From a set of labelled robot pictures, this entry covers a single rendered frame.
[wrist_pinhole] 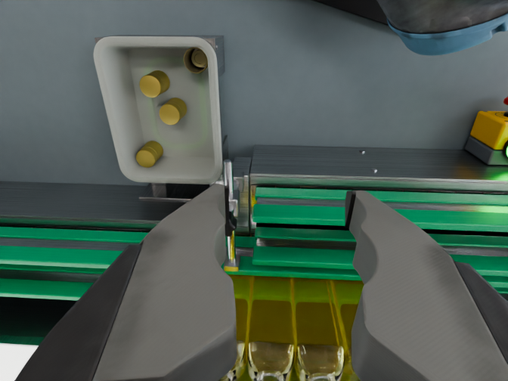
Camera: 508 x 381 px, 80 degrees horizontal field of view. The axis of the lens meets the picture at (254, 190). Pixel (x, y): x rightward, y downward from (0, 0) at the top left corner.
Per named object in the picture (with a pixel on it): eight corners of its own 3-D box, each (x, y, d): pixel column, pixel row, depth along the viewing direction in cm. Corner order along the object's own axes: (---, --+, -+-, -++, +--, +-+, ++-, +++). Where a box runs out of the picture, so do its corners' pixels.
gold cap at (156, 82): (147, 69, 50) (136, 74, 46) (168, 69, 50) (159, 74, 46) (150, 92, 52) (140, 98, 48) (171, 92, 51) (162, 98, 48)
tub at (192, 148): (141, 161, 60) (122, 182, 52) (116, 33, 49) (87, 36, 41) (229, 164, 59) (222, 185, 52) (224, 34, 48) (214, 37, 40)
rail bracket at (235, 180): (228, 235, 51) (215, 294, 40) (224, 140, 43) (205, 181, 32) (246, 236, 51) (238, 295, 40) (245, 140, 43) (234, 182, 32)
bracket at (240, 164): (233, 203, 56) (227, 226, 50) (230, 156, 52) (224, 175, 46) (252, 204, 56) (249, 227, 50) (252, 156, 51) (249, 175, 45)
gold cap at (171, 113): (165, 97, 52) (156, 103, 48) (186, 97, 52) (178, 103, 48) (168, 117, 54) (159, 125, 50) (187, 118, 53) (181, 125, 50)
